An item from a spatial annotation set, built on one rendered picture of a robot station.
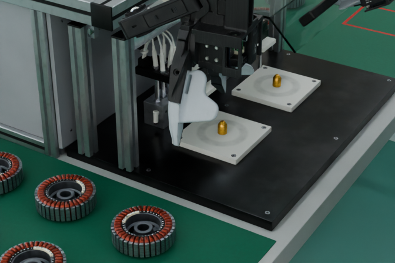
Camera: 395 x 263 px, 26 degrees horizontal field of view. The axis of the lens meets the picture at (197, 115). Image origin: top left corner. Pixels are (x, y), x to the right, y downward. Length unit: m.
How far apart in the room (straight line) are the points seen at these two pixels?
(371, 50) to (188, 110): 1.26
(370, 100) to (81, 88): 0.66
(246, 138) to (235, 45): 0.79
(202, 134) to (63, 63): 0.32
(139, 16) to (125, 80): 0.55
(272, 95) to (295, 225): 0.43
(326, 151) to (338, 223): 1.11
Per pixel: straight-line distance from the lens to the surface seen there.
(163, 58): 1.72
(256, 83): 1.95
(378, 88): 1.99
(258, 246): 1.51
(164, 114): 1.78
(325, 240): 2.75
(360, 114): 1.88
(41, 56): 1.66
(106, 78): 1.80
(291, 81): 1.96
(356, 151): 1.79
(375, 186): 3.02
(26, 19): 1.66
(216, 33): 0.97
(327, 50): 2.19
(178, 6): 0.99
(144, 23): 1.02
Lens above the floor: 1.70
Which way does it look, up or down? 30 degrees down
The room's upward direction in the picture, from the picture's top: straight up
